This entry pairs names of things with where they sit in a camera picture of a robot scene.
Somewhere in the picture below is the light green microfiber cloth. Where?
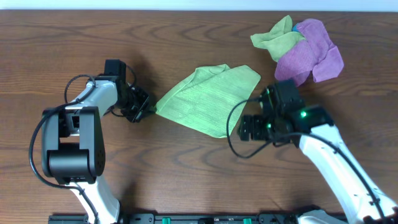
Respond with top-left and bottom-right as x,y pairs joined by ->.
155,64 -> 261,138

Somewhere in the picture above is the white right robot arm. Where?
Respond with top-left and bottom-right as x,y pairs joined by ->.
238,106 -> 397,223

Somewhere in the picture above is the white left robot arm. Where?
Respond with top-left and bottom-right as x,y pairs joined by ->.
40,76 -> 150,223

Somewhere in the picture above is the purple crumpled cloth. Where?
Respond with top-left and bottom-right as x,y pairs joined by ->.
274,19 -> 344,86

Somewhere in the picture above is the olive green crumpled cloth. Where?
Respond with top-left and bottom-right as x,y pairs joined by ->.
250,15 -> 305,62

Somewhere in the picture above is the blue cloth under pile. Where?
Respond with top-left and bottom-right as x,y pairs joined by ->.
292,25 -> 299,32

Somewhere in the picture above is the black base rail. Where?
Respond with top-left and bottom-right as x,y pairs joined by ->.
48,212 -> 348,224

